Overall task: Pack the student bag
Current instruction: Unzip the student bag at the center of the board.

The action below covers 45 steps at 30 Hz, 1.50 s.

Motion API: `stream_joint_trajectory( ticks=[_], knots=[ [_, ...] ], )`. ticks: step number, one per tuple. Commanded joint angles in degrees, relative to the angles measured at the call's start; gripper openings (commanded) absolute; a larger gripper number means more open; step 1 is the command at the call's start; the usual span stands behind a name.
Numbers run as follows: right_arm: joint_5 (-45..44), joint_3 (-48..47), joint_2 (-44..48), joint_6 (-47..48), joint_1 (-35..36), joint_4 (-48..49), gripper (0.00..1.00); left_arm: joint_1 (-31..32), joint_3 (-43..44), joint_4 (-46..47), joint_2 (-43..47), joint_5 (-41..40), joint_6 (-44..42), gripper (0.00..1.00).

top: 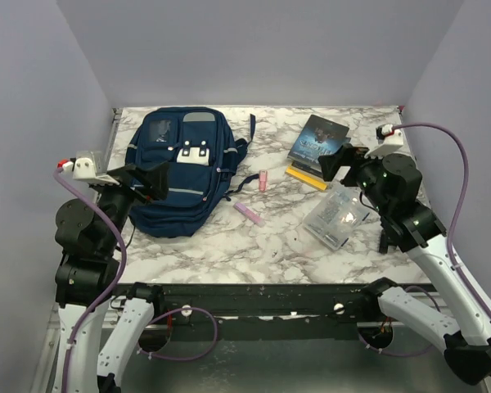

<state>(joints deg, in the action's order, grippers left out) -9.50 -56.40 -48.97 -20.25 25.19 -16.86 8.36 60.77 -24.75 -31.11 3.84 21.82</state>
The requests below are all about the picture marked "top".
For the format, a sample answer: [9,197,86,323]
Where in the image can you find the clear plastic pencil case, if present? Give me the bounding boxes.
[303,186,372,251]

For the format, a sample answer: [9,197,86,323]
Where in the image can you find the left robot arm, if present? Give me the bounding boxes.
[52,156,169,392]

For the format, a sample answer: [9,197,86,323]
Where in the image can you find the purple cable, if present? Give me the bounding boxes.
[358,122,491,377]
[52,165,220,393]

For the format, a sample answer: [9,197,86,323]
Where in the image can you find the navy blue student backpack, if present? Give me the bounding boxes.
[125,107,250,238]

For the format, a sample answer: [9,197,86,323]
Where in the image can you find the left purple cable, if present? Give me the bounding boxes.
[52,165,220,393]

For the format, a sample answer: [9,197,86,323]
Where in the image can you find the dark cover paperback book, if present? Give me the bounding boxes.
[287,115,349,170]

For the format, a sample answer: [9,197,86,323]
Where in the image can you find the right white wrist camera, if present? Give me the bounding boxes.
[365,124,403,158]

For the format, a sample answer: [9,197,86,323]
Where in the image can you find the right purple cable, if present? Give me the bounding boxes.
[358,122,491,377]

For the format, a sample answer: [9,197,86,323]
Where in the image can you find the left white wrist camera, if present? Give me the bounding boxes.
[57,151,106,184]

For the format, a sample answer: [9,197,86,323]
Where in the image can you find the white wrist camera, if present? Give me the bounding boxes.
[365,124,403,158]
[57,151,106,184]

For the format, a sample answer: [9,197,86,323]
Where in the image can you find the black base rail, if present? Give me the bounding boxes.
[115,282,385,341]

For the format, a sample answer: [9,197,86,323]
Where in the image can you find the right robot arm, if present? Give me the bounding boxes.
[318,143,491,385]

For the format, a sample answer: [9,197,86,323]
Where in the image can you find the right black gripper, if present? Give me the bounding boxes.
[319,141,394,216]

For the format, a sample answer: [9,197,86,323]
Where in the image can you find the yellow notebook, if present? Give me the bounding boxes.
[286,165,328,192]

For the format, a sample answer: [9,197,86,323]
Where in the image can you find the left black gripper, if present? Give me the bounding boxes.
[95,159,171,252]

